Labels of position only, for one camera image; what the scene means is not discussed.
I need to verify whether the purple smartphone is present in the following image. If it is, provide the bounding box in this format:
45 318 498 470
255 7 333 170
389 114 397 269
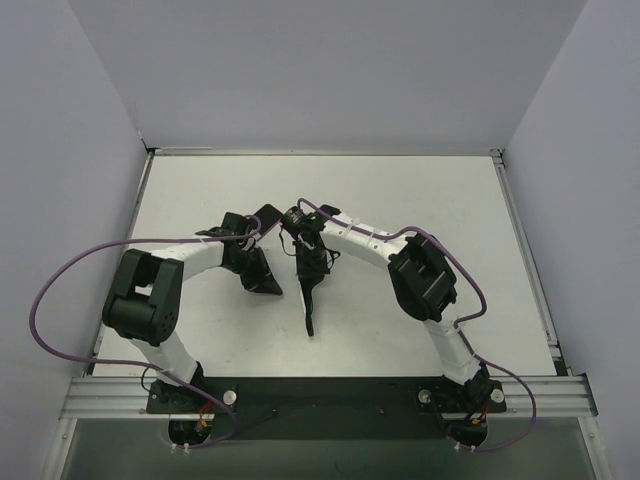
253 204 283 236

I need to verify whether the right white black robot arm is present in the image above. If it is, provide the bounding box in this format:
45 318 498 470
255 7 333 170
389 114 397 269
281 205 497 403

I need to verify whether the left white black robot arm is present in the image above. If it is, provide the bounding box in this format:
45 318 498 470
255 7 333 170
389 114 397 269
102 204 283 412

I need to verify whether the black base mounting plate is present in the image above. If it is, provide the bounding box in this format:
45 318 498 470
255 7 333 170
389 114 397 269
146 377 507 443

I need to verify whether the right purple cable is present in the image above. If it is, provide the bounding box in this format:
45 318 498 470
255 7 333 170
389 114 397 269
297 197 539 454

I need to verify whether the purple cable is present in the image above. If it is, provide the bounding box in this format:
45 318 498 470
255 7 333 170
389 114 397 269
29 219 266 449
297 197 539 454

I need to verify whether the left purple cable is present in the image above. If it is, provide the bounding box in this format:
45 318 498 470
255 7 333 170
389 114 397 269
29 219 266 449

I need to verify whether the aluminium front rail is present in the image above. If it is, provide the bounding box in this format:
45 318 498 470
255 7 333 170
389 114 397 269
60 376 148 420

